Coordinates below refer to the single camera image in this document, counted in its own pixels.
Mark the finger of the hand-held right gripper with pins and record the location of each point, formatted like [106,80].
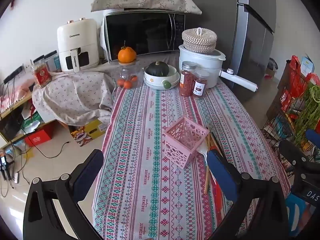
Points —
[313,136]
[293,152]

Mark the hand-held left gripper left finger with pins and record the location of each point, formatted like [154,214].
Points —
[86,172]

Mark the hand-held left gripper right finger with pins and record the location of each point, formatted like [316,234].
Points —
[222,175]

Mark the red plastic fork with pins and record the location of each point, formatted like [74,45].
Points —
[218,192]

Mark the wooden chopstick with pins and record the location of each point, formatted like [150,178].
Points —
[206,182]

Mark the pink utensil basket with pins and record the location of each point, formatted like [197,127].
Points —
[180,152]

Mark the green long beans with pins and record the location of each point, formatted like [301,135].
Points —
[308,110]

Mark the blue plastic object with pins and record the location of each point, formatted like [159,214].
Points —
[297,212]

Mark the yellow cardboard box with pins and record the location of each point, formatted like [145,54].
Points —
[92,130]

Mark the brown board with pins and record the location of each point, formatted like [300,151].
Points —
[278,97]

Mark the red plastic bag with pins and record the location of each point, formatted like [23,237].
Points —
[293,80]

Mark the red gift box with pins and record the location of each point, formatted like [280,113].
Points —
[37,137]

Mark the white power strip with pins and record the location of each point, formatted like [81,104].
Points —
[17,177]

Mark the blue and white box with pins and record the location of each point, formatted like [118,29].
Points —
[307,66]

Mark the floral cabinet cloth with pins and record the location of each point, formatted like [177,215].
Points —
[75,92]

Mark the phone on tripod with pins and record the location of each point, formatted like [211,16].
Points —
[3,163]

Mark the black screen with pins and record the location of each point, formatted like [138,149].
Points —
[10,126]

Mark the labelled jar of red berries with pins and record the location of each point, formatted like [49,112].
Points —
[200,85]

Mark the small tangerine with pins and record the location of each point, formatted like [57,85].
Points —
[134,78]
[120,83]
[128,84]

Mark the wooden shelf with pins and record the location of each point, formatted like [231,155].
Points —
[17,103]

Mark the tall jar of red berries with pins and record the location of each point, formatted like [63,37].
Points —
[187,82]

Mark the grey refrigerator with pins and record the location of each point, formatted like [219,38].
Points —
[250,55]

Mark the red-labelled snack jar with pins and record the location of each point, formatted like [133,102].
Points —
[41,76]

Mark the clear glass jar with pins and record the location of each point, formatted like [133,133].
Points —
[126,71]

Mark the pink plastic bag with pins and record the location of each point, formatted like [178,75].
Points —
[15,90]

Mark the white electric pot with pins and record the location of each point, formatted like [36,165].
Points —
[212,65]

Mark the teal box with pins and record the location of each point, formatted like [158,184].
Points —
[55,63]

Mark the dark green pumpkin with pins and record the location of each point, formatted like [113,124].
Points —
[157,69]

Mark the large orange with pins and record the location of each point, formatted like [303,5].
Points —
[127,55]

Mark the cream air fryer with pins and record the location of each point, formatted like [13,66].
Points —
[77,40]

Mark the woven rattan lid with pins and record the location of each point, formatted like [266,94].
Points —
[198,40]

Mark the black microwave oven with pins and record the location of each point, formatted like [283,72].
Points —
[140,32]

